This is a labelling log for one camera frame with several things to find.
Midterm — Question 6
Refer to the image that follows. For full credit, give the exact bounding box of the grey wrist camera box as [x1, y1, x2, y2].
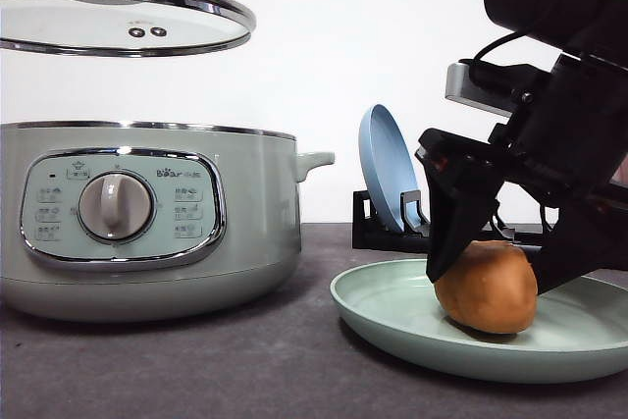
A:
[445, 63, 516, 118]

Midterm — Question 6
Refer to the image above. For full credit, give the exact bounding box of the blue plate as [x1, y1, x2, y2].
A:
[359, 104, 420, 234]

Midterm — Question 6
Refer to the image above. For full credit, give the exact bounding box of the black plate rack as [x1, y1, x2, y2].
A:
[353, 189, 545, 253]

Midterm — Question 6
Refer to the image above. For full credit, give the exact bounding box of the black camera cable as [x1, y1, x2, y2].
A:
[458, 31, 524, 64]

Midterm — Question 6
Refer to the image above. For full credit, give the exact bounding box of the brown potato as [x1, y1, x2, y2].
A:
[435, 240, 539, 334]

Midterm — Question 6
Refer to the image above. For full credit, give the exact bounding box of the green electric steamer pot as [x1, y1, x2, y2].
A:
[0, 121, 335, 322]

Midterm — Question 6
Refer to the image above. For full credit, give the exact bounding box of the green plate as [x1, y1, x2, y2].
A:
[330, 259, 628, 385]

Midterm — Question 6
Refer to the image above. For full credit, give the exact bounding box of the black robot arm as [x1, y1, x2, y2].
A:
[415, 0, 628, 294]

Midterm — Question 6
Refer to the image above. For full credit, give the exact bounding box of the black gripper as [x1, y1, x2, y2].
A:
[415, 54, 628, 295]

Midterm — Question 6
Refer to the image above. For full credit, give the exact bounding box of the glass pot lid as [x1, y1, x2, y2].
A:
[0, 0, 257, 57]

